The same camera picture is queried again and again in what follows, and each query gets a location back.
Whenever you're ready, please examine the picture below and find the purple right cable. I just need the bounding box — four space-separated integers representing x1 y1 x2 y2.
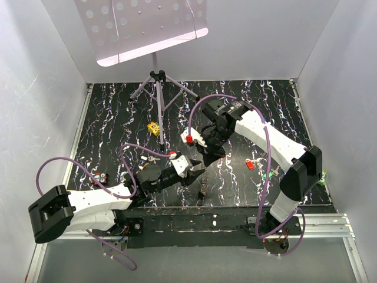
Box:
188 94 307 256

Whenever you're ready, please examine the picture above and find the aluminium frame rail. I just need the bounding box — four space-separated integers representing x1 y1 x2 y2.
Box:
282 213 355 238

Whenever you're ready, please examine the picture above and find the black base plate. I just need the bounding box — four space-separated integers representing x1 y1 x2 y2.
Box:
91 206 304 250

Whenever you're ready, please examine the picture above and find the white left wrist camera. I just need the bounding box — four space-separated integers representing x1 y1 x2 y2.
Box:
169 152 193 178

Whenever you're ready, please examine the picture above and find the red tagged key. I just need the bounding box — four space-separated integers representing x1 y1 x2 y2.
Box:
245 159 255 170

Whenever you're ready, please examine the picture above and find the yellow green toy block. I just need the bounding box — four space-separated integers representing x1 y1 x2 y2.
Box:
147 121 160 137

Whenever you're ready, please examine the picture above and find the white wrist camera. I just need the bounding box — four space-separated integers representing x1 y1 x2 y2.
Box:
180 128 207 147
169 152 193 178

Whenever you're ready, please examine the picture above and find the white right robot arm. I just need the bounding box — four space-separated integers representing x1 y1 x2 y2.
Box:
191 98 322 234

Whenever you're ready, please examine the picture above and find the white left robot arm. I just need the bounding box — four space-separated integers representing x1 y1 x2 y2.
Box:
28 156 204 243

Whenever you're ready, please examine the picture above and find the green tagged key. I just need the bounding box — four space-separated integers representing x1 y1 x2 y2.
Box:
263 166 280 180

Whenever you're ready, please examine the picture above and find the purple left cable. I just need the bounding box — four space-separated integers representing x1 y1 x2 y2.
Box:
35 143 177 271

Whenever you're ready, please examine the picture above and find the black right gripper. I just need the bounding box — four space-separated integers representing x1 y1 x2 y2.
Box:
194 126 233 167

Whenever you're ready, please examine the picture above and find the purple cable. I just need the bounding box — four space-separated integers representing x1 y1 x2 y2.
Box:
188 94 307 256
35 143 177 271

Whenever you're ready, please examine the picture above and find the red round marker sticker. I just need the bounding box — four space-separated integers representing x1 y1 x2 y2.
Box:
94 172 109 185

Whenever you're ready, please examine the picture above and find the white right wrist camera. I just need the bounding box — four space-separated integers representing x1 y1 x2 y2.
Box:
180 128 207 147

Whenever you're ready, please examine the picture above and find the perforated music stand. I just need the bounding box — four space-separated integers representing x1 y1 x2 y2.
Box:
73 0 210 145

